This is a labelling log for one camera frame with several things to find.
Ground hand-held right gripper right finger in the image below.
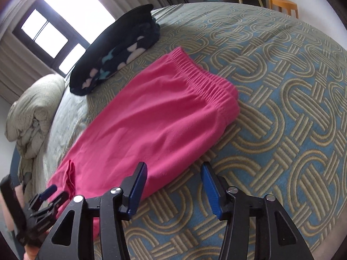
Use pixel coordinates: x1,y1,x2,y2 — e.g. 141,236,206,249
200,162,315,260

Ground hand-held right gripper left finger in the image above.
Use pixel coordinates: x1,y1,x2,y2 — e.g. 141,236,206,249
38,162,148,260

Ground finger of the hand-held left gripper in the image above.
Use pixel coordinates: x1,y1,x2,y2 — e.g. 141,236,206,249
29,191,69,223
28,185,58,209

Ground pink pants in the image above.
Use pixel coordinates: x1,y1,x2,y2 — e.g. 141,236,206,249
47,47,240,241

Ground person's left hand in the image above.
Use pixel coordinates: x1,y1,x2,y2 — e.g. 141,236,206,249
23,245,41,260

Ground blue headboard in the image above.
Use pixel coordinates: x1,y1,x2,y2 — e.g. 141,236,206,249
11,149,22,187

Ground beige rolled duvet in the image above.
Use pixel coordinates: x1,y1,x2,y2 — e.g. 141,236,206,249
5,74,66,168

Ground bed with patterned bedspread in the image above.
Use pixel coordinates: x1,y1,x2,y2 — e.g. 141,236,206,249
16,2,347,260

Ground dark folded patterned blanket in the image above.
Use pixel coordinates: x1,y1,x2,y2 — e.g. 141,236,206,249
69,4,160,96

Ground dark framed window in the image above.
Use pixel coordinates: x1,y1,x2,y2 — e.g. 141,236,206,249
12,0,117,78

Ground orange wooden stool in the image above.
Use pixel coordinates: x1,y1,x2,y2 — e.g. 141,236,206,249
269,0,299,19

